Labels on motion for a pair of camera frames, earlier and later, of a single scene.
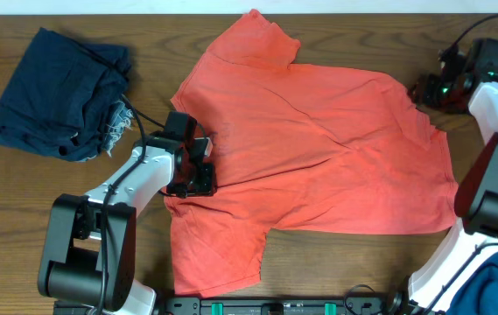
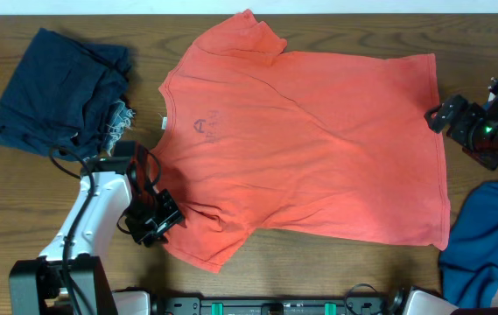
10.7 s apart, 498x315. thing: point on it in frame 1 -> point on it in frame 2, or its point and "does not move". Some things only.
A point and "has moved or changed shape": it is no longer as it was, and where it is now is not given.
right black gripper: x=424 y=87 -> x=472 y=113
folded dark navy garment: x=67 y=99 does not move
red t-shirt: x=297 y=148 has moved or changed shape
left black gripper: x=206 y=187 -> x=171 y=214
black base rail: x=278 y=305 does not move
